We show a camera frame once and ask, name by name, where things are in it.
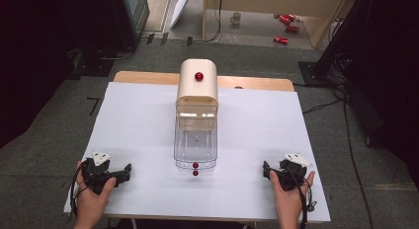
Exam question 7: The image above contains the white board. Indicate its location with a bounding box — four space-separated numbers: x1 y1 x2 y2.
169 0 193 31

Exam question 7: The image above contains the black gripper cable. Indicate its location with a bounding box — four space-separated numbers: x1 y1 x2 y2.
286 167 318 229
69 159 91 218

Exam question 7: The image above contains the clear plastic drawer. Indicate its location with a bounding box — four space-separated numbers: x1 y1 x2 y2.
173 104 218 171

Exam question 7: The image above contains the black hanging cable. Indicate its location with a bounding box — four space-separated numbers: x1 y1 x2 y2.
203 0 224 43

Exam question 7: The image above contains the white table cover sheet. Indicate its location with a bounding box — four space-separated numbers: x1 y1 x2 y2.
62 81 332 223

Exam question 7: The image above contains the person's right hand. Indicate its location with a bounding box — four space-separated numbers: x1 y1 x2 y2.
269 170 316 224

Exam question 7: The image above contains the grey mug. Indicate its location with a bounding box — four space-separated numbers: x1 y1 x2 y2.
229 11 243 26

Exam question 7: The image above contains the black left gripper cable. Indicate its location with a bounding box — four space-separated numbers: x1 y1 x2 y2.
69 159 91 218

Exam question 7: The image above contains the wooden table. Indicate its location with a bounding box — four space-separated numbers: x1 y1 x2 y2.
113 70 295 93

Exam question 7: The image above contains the dark monitor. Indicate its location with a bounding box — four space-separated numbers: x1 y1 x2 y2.
111 0 151 50

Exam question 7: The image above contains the person's left hand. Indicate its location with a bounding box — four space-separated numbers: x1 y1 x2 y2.
74 160 118 222

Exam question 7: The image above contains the black stand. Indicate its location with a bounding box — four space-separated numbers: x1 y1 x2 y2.
297 0 375 89

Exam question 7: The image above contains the black floor cable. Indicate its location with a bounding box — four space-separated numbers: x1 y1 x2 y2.
301 52 375 229

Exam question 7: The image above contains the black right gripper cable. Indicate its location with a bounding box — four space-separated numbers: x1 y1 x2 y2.
286 167 318 229

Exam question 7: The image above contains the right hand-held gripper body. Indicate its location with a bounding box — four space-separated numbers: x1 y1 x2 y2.
275 152 313 192

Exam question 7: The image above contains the black curtain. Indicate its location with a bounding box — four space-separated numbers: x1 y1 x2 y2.
344 0 419 192
0 0 117 149

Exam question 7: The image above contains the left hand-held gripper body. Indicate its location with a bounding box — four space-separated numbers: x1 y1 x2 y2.
81 151 124 195

